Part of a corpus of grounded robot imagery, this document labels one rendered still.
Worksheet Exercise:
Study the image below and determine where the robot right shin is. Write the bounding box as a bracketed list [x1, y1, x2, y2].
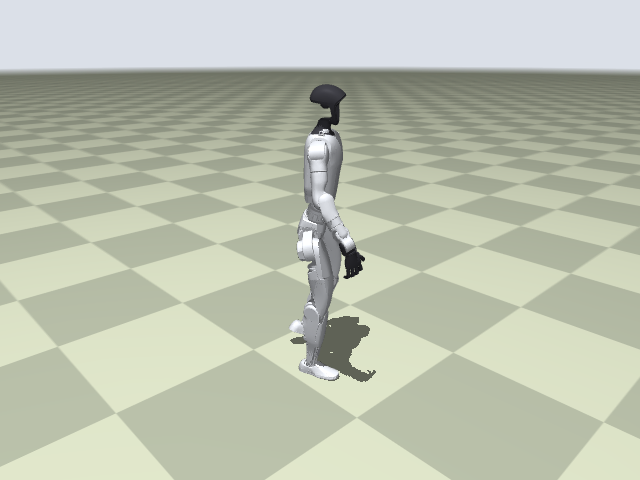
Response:
[303, 305, 328, 367]

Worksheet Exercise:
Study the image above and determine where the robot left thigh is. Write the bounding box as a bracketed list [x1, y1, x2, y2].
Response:
[322, 226, 341, 286]

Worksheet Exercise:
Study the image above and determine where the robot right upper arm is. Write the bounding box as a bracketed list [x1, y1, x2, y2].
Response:
[307, 141, 334, 211]

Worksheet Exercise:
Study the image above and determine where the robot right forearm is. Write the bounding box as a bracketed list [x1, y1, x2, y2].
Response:
[318, 194, 355, 253]

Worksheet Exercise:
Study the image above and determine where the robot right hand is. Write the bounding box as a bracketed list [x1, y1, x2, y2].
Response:
[339, 240, 365, 279]

